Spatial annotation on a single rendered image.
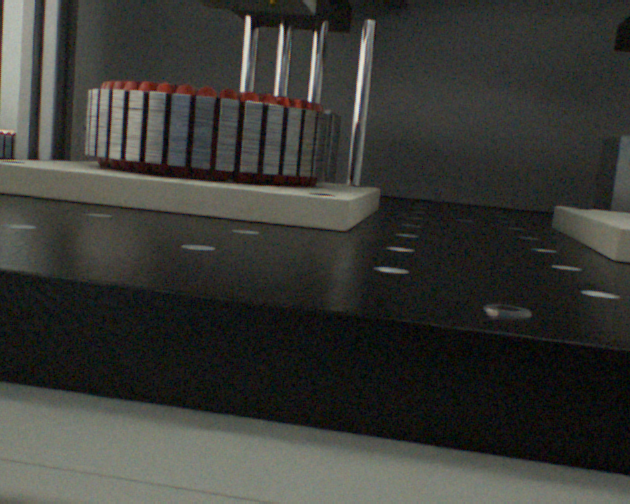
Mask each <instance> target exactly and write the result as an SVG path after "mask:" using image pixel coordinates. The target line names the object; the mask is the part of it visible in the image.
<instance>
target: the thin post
mask: <svg viewBox="0 0 630 504"><path fill-rule="evenodd" d="M376 32H377V21H373V20H364V21H363V22H362V32H361V43H360V54H359V65H358V75H357V86H356V97H355V107H354V117H353V128H352V138H351V140H350V149H349V160H348V170H347V181H346V185H357V186H361V178H362V168H363V157H364V147H365V136H366V127H368V116H369V105H370V96H371V85H372V74H373V65H374V54H375V43H376Z"/></svg>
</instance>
